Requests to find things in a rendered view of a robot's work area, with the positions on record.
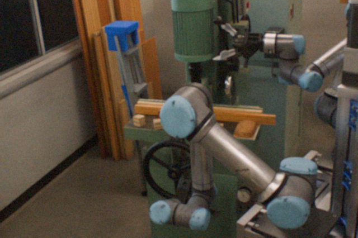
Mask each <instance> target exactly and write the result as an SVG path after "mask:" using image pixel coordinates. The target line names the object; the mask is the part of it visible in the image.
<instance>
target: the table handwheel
mask: <svg viewBox="0 0 358 238"><path fill-rule="evenodd" d="M163 147H177V148H180V149H183V150H184V151H186V152H188V153H190V145H189V144H186V143H184V142H182V141H177V140H164V141H160V142H157V143H155V144H154V145H152V146H151V147H150V148H149V149H148V150H147V152H146V154H145V156H144V159H143V173H144V176H145V178H146V180H147V182H148V184H149V186H150V187H151V188H152V189H153V190H154V191H155V192H156V193H157V194H159V195H160V196H162V197H164V198H166V199H173V198H174V197H175V194H171V193H168V192H166V191H165V190H163V189H162V188H161V187H159V186H158V184H157V183H156V182H155V181H154V179H153V178H152V176H151V173H150V170H149V162H150V159H152V160H154V161H156V162H157V163H159V164H161V165H163V166H164V167H165V168H167V169H168V171H167V174H168V176H169V177H170V178H171V179H172V180H174V184H175V193H176V190H177V187H178V180H179V179H180V177H181V175H182V174H183V171H184V170H186V169H189V168H191V164H188V165H185V166H184V165H183V163H182V161H181V156H180V158H179V159H178V161H177V162H176V163H174V164H172V165H171V166H170V165H168V164H166V163H165V162H163V161H161V160H159V159H158V158H156V157H155V156H153V154H154V153H155V152H156V151H157V150H158V149H160V148H163ZM190 154H191V153H190Z"/></svg>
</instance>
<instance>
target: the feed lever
mask: <svg viewBox="0 0 358 238"><path fill-rule="evenodd" d="M213 23H214V24H216V25H218V27H219V30H220V34H221V36H222V39H223V42H224V45H225V48H226V50H227V51H229V46H228V43H227V41H226V38H225V35H224V31H223V28H222V26H221V23H222V18H221V17H220V16H215V17H214V18H213ZM227 71H233V72H237V71H239V59H238V58H236V59H230V60H227Z"/></svg>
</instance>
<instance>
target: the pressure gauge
mask: <svg viewBox="0 0 358 238"><path fill-rule="evenodd" d="M243 195H244V196H243ZM251 196H252V191H251V189H250V188H248V187H246V186H241V187H240V188H239V189H238V192H237V198H238V199H239V200H240V201H242V202H244V203H246V202H247V201H249V200H250V199H251Z"/></svg>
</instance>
